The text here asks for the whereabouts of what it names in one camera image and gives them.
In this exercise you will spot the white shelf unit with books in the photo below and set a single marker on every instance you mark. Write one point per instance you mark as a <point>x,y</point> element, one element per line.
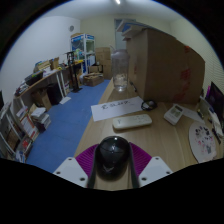
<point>15,133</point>

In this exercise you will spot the ceiling light tube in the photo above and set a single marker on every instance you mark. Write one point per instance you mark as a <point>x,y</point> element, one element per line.
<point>117,1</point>

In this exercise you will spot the white paper sheet with writing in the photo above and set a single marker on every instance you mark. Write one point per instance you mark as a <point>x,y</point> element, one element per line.
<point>115,108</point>

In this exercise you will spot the black computer mouse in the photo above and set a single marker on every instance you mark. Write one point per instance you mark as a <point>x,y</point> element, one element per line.
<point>112,156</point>

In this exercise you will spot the stacked brown cardboard boxes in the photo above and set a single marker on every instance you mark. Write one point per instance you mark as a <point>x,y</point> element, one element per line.
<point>103,61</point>

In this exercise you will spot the black metal stand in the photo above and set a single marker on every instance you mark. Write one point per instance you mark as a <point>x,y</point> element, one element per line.
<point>73,71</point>

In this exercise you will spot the black waste bin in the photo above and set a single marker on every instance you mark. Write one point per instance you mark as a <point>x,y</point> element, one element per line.
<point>54,94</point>

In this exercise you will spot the clear glass jar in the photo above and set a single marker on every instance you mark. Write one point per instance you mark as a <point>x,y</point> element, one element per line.
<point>120,70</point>

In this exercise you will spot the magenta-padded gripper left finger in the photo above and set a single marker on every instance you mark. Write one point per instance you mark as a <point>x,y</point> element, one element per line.
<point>71,170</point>

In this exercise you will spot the plain white remote control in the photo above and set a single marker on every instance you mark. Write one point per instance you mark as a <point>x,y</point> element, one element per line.
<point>131,121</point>

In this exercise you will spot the round wall clock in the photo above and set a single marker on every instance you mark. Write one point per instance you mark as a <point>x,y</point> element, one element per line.
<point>71,28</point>

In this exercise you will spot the low open cardboard box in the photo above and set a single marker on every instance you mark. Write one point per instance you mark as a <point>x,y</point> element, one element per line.
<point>93,80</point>

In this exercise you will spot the book stack on floor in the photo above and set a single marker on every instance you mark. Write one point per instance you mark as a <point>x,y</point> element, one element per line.
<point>40,118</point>

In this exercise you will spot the large brown cardboard box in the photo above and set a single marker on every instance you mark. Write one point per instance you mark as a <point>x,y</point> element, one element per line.
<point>163,66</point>

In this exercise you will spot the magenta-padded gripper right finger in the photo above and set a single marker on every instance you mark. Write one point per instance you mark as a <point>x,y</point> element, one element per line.
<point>154,169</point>

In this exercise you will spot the wooden side desk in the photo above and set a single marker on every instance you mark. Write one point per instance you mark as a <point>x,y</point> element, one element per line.
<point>46,77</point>

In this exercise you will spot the round white printed mouse pad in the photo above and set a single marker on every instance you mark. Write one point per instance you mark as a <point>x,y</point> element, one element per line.
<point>201,141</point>

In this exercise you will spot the blue and white claw machine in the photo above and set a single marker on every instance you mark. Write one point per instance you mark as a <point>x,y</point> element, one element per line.
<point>83,50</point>

